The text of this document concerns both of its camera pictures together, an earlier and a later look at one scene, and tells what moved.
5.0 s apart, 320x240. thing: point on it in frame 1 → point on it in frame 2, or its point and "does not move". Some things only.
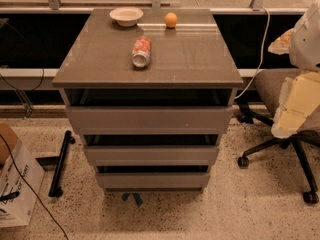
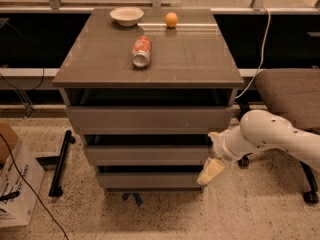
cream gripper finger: x=281 y=46 → x=209 y=170
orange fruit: x=171 y=20 does not move
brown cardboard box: x=8 y=132 does not move
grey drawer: x=151 y=155 does not move
